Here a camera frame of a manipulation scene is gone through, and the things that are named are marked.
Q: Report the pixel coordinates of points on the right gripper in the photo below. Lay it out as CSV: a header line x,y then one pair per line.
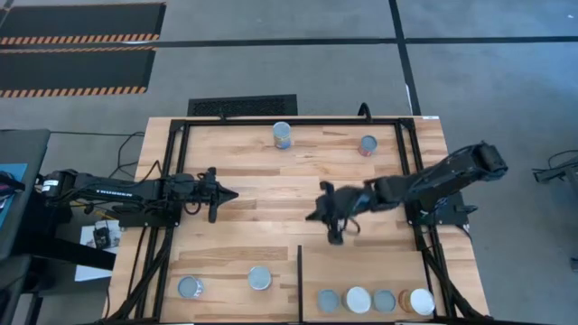
x,y
350,201

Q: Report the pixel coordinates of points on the black hazard-striped floor mat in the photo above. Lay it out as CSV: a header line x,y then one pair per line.
x,y
72,67
81,20

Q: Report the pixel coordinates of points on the black floor grille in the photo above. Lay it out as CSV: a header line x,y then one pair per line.
x,y
241,106

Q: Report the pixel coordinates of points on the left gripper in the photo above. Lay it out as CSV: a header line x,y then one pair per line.
x,y
211,194

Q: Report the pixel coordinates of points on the red sided tin can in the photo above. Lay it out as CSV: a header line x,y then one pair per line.
x,y
368,144

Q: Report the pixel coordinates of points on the peaches label tin can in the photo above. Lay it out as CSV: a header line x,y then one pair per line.
x,y
259,277
282,133

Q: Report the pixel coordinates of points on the blue sheet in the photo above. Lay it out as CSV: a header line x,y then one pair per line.
x,y
9,194

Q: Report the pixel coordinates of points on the red green peas can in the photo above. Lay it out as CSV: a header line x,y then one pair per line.
x,y
190,287

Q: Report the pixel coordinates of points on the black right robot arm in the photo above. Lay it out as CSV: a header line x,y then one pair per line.
x,y
451,173

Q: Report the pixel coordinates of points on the grey lid tin can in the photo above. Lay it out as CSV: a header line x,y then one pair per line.
x,y
385,300

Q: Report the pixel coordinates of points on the small black device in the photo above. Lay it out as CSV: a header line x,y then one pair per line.
x,y
101,237

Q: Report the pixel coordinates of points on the white paper sheets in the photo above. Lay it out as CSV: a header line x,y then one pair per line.
x,y
88,271

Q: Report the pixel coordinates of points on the black shelf divider bar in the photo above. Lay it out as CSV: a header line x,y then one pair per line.
x,y
299,284

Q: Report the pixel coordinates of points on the orange slices print can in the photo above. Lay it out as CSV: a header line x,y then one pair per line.
x,y
328,301

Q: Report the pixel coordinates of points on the dark grey desk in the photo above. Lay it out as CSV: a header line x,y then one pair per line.
x,y
22,180

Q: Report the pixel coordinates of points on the white lid tin can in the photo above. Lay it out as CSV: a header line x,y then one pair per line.
x,y
422,301
358,300

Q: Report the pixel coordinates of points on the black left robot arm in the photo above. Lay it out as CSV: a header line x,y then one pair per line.
x,y
113,192

